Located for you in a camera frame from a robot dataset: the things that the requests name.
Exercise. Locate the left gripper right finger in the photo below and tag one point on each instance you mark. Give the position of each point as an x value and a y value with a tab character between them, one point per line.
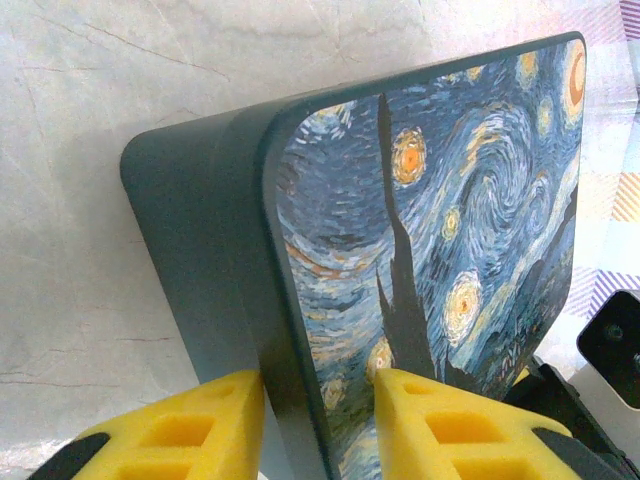
450	435

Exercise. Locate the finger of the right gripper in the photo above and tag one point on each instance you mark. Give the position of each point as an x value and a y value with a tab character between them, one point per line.
575	405

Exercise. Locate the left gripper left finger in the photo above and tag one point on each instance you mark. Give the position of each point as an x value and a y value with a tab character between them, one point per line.
165	440

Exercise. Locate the starry night tin box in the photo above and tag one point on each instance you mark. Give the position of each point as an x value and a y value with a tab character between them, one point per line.
400	225

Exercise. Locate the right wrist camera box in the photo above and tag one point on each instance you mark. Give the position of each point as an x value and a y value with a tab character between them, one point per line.
612	340

